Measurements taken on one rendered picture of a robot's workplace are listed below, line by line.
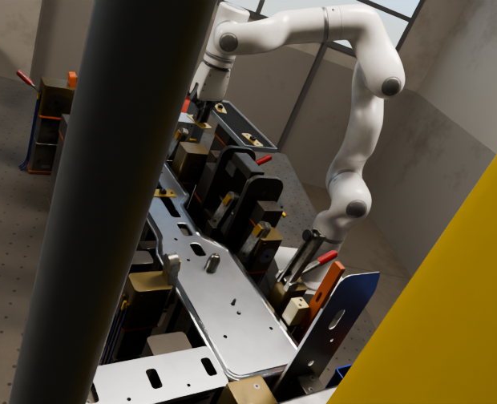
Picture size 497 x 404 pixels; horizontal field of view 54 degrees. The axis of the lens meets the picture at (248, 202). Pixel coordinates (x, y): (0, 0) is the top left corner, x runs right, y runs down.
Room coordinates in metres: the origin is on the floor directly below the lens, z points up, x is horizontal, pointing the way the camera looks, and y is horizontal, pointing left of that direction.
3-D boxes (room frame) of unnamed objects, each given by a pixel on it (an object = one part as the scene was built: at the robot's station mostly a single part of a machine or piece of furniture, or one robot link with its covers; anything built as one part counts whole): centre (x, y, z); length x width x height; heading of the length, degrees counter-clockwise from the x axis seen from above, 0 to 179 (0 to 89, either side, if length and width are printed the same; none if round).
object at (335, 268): (0.97, -0.25, 0.95); 0.03 x 0.01 x 0.50; 42
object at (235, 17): (1.36, 0.24, 1.50); 0.09 x 0.08 x 0.13; 15
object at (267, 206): (1.26, -0.06, 0.91); 0.07 x 0.05 x 0.42; 132
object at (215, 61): (1.37, 0.23, 1.42); 0.09 x 0.08 x 0.03; 144
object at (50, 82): (1.59, 0.79, 0.88); 0.14 x 0.09 x 0.36; 132
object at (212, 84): (1.36, 0.23, 1.36); 0.10 x 0.07 x 0.11; 144
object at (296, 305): (0.96, -0.21, 0.88); 0.04 x 0.04 x 0.37; 42
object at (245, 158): (1.35, 0.03, 0.94); 0.18 x 0.13 x 0.49; 42
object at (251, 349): (1.29, 0.27, 1.00); 1.38 x 0.22 x 0.02; 42
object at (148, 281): (0.83, 0.14, 0.87); 0.12 x 0.07 x 0.35; 132
